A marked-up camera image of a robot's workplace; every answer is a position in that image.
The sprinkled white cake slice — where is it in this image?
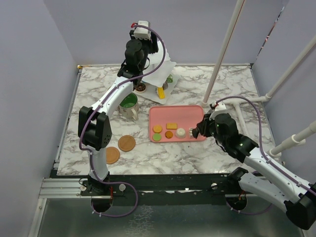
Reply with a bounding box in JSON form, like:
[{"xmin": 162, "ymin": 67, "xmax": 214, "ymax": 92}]
[{"xmin": 189, "ymin": 128, "xmax": 194, "ymax": 138}]

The white round cake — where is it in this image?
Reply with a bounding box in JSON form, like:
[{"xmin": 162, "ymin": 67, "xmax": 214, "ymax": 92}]
[{"xmin": 175, "ymin": 128, "xmax": 186, "ymax": 139}]

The square yellow biscuit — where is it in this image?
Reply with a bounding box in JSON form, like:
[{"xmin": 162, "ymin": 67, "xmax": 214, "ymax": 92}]
[{"xmin": 166, "ymin": 122, "xmax": 178, "ymax": 130}]

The chocolate sprinkled donut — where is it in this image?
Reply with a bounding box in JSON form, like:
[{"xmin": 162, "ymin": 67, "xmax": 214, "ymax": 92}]
[{"xmin": 135, "ymin": 83, "xmax": 146, "ymax": 93}]

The green cake piece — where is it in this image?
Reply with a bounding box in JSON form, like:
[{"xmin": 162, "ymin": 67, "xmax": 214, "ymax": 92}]
[{"xmin": 166, "ymin": 75, "xmax": 173, "ymax": 83}]

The white three-tier cake stand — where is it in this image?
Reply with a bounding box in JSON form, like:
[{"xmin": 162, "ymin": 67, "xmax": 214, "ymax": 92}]
[{"xmin": 134, "ymin": 41, "xmax": 179, "ymax": 104}]

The dark strawberry cake slice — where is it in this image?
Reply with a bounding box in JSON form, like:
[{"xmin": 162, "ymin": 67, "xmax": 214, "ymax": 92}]
[{"xmin": 163, "ymin": 82, "xmax": 168, "ymax": 90}]

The orange round cookie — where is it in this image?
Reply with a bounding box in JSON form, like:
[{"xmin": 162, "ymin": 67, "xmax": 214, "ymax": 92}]
[{"xmin": 153, "ymin": 124, "xmax": 162, "ymax": 133}]

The yellow layered cake slice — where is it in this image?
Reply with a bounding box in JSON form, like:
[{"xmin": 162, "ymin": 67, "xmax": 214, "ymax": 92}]
[{"xmin": 157, "ymin": 87, "xmax": 165, "ymax": 99}]

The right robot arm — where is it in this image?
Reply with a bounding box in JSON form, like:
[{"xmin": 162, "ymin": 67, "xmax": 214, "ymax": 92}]
[{"xmin": 190, "ymin": 114, "xmax": 316, "ymax": 230}]

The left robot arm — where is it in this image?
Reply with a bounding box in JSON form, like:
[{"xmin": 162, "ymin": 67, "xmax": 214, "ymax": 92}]
[{"xmin": 78, "ymin": 24, "xmax": 162, "ymax": 195}]

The brown round cookie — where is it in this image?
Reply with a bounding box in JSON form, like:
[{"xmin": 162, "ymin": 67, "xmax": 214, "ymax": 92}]
[{"xmin": 165, "ymin": 131, "xmax": 173, "ymax": 139}]

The green macaron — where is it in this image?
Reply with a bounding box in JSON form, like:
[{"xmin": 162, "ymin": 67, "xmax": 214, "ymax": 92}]
[{"xmin": 152, "ymin": 133, "xmax": 161, "ymax": 142}]

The green-inside ceramic mug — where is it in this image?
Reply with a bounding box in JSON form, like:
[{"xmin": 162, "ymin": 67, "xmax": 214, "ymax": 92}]
[{"xmin": 118, "ymin": 93, "xmax": 139, "ymax": 120}]

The wooden coaster upper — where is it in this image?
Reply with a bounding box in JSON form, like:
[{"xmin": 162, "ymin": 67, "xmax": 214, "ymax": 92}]
[{"xmin": 118, "ymin": 135, "xmax": 136, "ymax": 152}]

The wooden coaster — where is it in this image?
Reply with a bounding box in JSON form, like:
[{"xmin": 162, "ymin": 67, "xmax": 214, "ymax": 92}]
[
  {"xmin": 118, "ymin": 135, "xmax": 136, "ymax": 152},
  {"xmin": 106, "ymin": 147, "xmax": 120, "ymax": 164}
]

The wooden coaster lower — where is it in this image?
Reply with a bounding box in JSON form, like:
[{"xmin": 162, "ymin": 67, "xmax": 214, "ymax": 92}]
[{"xmin": 106, "ymin": 147, "xmax": 120, "ymax": 164}]

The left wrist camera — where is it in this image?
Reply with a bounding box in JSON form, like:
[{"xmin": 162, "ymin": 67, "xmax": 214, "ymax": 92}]
[{"xmin": 131, "ymin": 20, "xmax": 151, "ymax": 40}]

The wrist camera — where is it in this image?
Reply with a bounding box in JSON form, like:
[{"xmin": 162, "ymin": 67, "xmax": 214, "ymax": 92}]
[
  {"xmin": 210, "ymin": 101, "xmax": 227, "ymax": 116},
  {"xmin": 131, "ymin": 20, "xmax": 151, "ymax": 40}
]

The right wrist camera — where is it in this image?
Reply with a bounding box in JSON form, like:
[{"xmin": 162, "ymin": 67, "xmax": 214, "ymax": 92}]
[{"xmin": 210, "ymin": 101, "xmax": 227, "ymax": 116}]

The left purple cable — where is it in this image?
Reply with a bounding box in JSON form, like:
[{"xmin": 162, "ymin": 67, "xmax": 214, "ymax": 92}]
[{"xmin": 79, "ymin": 23, "xmax": 166, "ymax": 218}]

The purple cable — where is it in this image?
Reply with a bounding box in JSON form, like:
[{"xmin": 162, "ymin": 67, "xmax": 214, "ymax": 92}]
[
  {"xmin": 212, "ymin": 96, "xmax": 316, "ymax": 215},
  {"xmin": 79, "ymin": 23, "xmax": 166, "ymax": 218}
]

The aluminium mounting rail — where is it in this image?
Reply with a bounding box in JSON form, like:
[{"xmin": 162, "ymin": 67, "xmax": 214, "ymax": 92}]
[{"xmin": 38, "ymin": 175, "xmax": 301, "ymax": 198}]

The white pvc pipe frame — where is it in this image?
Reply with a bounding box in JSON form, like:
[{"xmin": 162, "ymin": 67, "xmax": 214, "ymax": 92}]
[{"xmin": 212, "ymin": 0, "xmax": 316, "ymax": 149}]

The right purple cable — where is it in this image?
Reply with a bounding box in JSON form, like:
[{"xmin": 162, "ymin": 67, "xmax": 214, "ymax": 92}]
[{"xmin": 212, "ymin": 96, "xmax": 316, "ymax": 215}]

